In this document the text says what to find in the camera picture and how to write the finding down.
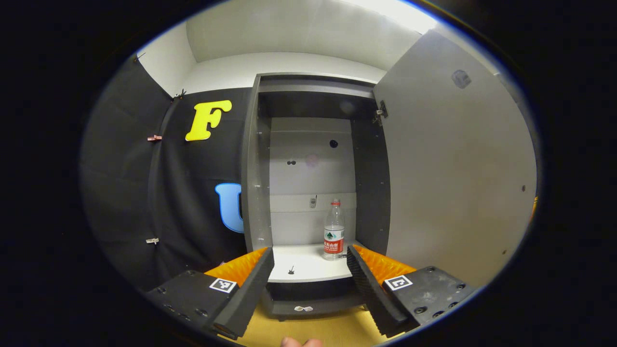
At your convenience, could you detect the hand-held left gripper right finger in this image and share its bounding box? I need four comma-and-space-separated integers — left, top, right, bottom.
346, 243, 478, 338

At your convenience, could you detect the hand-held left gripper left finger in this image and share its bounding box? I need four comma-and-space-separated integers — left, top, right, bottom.
145, 247, 275, 340

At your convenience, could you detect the clear plastic water bottle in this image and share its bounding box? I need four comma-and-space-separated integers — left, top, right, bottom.
323, 199, 346, 261

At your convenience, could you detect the light cabinet door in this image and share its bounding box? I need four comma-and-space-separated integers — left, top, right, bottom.
374, 29, 538, 289

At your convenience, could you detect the dark grey cabinet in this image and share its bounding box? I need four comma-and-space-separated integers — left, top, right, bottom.
240, 72, 392, 321

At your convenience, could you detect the metal door hinge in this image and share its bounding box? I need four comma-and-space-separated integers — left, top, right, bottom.
372, 100, 389, 127

